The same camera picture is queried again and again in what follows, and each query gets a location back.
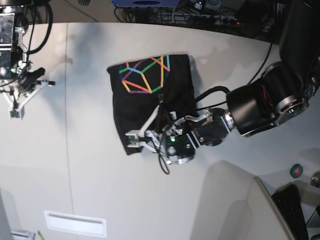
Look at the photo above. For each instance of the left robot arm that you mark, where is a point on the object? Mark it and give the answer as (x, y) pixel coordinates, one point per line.
(281, 93)

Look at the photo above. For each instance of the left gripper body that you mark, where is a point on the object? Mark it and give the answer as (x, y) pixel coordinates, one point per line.
(164, 123)

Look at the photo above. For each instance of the white slotted box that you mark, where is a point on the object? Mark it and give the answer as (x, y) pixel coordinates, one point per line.
(75, 224)

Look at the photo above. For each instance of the black t-shirt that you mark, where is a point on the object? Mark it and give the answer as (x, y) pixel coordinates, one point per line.
(138, 85)

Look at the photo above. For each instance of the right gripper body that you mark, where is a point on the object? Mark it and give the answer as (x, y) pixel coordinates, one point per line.
(27, 84)

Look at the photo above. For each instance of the black keyboard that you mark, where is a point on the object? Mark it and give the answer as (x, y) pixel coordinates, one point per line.
(288, 201)

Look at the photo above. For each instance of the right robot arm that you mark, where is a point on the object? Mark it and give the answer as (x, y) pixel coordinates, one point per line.
(15, 18)

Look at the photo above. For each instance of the silver round knob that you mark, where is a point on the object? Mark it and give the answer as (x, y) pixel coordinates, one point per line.
(315, 179)

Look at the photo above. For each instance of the green tape roll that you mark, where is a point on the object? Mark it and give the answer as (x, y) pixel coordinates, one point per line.
(296, 171)

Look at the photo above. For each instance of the black power strip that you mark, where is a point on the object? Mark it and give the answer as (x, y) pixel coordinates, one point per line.
(218, 20)

